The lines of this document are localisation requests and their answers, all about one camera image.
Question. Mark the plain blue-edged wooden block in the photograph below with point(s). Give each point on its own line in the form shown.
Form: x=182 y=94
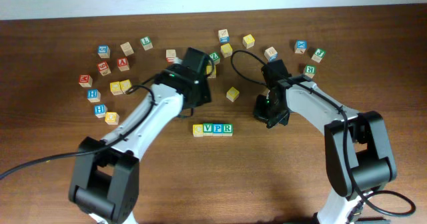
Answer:
x=270 y=54

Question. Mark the blue X wooden block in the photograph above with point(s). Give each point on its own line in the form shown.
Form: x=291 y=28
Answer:
x=300 y=46

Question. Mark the green Z wooden block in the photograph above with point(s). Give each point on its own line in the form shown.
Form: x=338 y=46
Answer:
x=215 y=57

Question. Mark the green R block right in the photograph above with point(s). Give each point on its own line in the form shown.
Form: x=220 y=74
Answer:
x=310 y=71

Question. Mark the green L wooden block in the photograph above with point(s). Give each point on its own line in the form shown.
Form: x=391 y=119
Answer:
x=146 y=43

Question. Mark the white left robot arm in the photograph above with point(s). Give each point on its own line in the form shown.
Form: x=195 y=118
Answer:
x=105 y=180

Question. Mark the green R wooden block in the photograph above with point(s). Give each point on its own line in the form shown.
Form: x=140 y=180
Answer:
x=228 y=129

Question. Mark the red A wooden block left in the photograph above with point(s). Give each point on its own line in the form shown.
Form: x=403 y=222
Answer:
x=123 y=64

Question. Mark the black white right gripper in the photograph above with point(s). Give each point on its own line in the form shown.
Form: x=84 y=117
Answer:
x=270 y=114

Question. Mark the yellow C wooden block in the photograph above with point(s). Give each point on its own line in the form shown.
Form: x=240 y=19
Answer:
x=197 y=130

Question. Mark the green V wooden block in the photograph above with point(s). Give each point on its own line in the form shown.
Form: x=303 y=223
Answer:
x=207 y=129

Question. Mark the yellow block top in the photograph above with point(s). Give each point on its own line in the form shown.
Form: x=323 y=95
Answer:
x=248 y=41

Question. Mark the plain wooden block upper left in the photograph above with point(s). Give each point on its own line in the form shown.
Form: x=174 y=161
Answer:
x=127 y=49

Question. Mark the green J wooden block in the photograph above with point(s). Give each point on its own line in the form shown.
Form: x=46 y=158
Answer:
x=318 y=55

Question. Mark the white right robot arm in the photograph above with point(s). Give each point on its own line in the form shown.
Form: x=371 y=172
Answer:
x=357 y=146

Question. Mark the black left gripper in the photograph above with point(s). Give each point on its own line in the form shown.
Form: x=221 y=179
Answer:
x=203 y=92

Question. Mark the red M wooden block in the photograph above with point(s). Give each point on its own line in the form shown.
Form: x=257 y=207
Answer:
x=85 y=80

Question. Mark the yellow block upper centre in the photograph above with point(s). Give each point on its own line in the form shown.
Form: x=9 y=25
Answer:
x=226 y=50

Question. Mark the yellow block pair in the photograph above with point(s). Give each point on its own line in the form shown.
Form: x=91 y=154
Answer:
x=115 y=88
x=125 y=85

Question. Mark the blue-edged top wooden block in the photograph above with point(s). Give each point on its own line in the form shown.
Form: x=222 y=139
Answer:
x=223 y=36

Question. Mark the yellow block centre tilted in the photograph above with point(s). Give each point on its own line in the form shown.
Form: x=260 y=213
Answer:
x=232 y=94

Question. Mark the blue H block lower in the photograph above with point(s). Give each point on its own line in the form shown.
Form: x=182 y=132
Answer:
x=100 y=110

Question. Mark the red 6 wooden block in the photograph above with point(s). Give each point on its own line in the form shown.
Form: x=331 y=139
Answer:
x=103 y=68

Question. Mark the red-edged plain wooden block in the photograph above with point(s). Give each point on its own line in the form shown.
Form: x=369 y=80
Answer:
x=170 y=55

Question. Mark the yellow block lower left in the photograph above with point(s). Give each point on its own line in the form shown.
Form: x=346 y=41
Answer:
x=112 y=118

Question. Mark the blue H wooden block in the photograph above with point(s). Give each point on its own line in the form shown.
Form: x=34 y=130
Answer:
x=93 y=95

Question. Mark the blue P wooden block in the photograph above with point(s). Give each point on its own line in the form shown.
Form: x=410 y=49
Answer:
x=217 y=129

